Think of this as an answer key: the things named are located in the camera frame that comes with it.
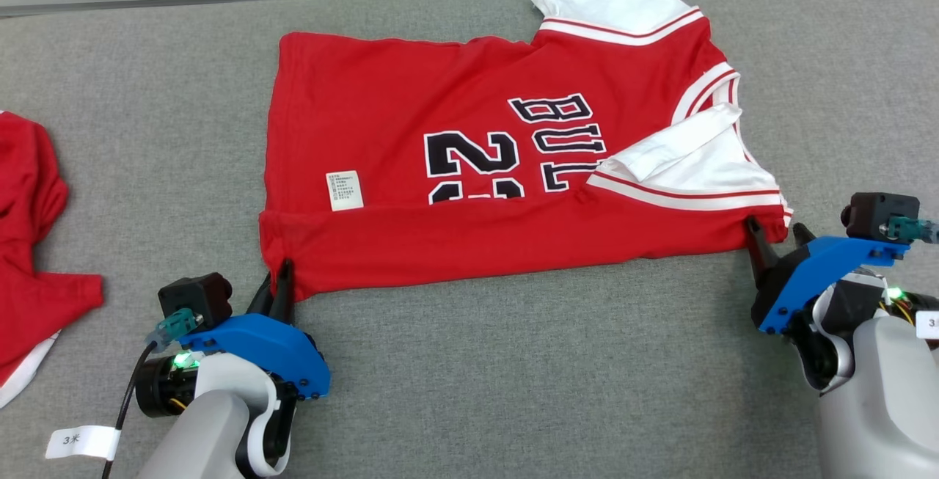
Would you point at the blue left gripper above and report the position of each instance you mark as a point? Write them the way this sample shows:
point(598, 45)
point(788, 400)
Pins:
point(271, 347)

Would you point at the red garment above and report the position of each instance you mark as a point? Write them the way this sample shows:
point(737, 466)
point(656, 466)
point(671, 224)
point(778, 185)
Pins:
point(29, 244)

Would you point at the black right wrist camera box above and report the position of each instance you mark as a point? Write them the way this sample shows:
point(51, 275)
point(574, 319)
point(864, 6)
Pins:
point(877, 211)

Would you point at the red white jersey number print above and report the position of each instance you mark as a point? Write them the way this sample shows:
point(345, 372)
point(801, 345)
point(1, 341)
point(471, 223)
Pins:
point(381, 134)

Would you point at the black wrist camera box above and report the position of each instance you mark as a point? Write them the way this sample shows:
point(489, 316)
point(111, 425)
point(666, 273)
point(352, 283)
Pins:
point(877, 211)
point(198, 295)

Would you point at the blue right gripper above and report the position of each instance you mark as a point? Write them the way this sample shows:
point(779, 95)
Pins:
point(821, 266)

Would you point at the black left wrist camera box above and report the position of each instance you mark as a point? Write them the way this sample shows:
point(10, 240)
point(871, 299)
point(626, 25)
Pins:
point(198, 295)

